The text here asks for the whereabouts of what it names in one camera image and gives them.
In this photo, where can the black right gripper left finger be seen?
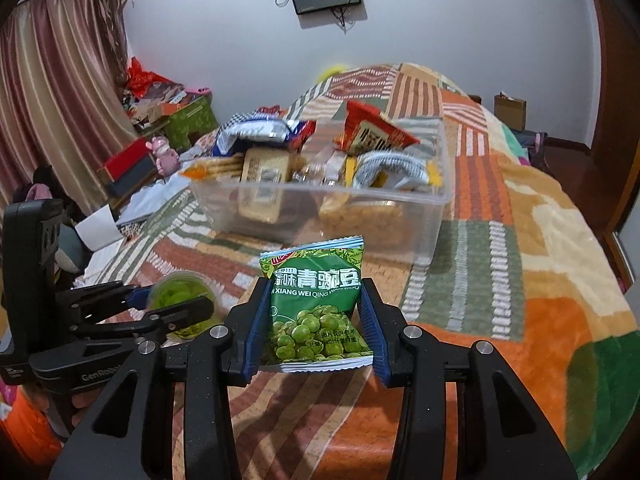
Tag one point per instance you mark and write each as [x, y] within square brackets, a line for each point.
[127, 431]

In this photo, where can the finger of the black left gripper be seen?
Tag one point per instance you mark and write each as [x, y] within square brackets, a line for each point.
[157, 324]
[110, 294]

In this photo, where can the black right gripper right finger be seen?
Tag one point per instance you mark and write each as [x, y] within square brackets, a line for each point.
[470, 394]

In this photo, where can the green peas snack packet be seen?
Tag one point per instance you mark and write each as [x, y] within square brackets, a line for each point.
[315, 290]

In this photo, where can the toasted bun slices pack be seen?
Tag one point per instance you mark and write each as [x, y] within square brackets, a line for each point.
[263, 170]

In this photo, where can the clear plastic storage bin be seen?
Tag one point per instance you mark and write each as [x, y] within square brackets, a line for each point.
[394, 200]

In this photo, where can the white grey plastic bag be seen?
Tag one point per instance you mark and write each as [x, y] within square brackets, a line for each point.
[149, 199]

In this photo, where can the pink plush toy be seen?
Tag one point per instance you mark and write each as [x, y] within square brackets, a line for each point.
[166, 158]

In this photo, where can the green gift box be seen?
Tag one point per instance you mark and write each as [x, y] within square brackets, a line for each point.
[188, 124]

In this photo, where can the striped brown curtain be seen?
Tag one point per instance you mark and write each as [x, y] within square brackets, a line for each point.
[63, 71]

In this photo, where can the white blue striped snack bag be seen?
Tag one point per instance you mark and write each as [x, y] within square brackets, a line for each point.
[261, 130]

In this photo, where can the red plastic bag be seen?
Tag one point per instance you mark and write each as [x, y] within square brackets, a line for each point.
[139, 80]

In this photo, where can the brown wooden door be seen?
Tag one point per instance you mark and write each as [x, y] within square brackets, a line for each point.
[615, 145]

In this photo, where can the red snack bag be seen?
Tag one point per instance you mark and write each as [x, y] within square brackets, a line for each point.
[367, 129]

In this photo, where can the yellow curved headboard cushion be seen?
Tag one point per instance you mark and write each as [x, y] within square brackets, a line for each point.
[332, 71]

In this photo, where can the brown cardboard box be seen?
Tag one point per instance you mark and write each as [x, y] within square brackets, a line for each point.
[512, 112]

